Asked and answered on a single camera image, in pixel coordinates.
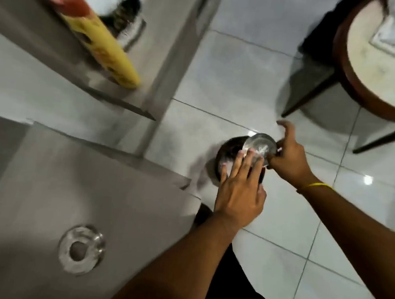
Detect person's right hand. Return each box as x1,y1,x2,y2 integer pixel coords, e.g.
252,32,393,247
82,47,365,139
265,118,326,192

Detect person's left hand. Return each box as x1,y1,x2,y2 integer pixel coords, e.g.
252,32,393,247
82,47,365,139
212,146,272,232

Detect person's left forearm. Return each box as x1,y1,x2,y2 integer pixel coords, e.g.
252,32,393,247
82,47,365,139
104,202,245,299

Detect person's right forearm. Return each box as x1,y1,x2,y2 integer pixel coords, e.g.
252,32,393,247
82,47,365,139
288,180,395,299

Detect black round waste bin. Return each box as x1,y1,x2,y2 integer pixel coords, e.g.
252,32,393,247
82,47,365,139
213,133,269,186

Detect yellow wristband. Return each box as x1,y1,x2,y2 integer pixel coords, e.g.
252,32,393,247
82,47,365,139
296,180,334,198

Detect person's black trousers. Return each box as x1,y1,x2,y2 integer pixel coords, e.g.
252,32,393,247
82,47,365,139
186,202,304,299

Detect round wooden-rimmed table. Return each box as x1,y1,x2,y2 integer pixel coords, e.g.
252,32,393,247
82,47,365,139
277,0,395,159

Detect grey cabinet with shelf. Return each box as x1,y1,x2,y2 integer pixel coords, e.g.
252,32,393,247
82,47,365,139
0,0,228,299

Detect yellow spray can pink cap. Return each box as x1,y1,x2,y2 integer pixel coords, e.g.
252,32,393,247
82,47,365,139
29,0,150,91

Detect black and silver metal bucket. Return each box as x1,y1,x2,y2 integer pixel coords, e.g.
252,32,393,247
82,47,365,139
68,0,150,53

